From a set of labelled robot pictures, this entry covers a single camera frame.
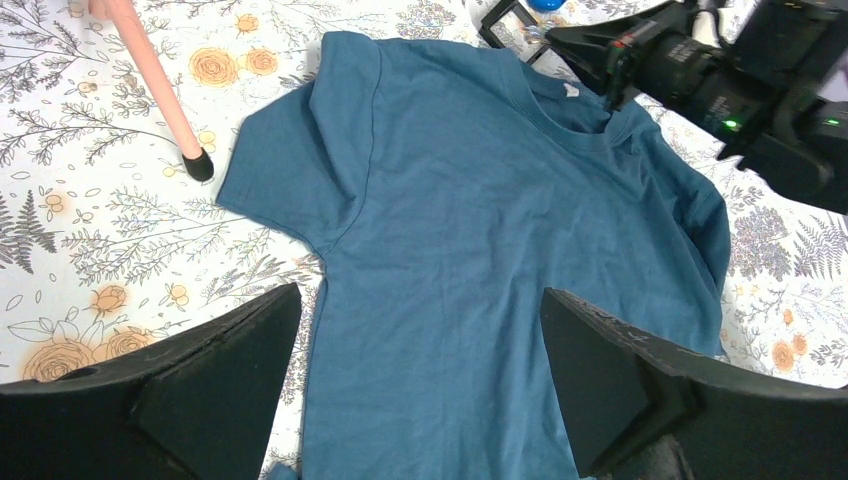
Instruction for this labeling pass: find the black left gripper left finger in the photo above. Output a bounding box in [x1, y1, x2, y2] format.
[1, 284, 301, 479]

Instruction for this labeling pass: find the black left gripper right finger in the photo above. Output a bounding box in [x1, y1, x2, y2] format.
[540, 288, 847, 479]

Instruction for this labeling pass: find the black square brooch box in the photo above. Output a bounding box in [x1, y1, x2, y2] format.
[478, 0, 549, 65]

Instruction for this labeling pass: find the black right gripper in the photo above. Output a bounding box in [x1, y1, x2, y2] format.
[544, 1, 693, 110]

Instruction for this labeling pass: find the pink music stand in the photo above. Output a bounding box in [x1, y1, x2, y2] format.
[88, 0, 214, 182]

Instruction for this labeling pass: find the small blue brooch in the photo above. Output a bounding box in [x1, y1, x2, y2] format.
[527, 0, 567, 14]

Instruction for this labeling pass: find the blue shirt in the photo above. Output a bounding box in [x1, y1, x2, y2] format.
[217, 32, 730, 479]

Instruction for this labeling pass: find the floral patterned table mat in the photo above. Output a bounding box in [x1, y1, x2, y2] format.
[0, 0, 848, 480]

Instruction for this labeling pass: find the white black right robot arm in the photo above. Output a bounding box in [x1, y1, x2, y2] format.
[545, 1, 847, 214]

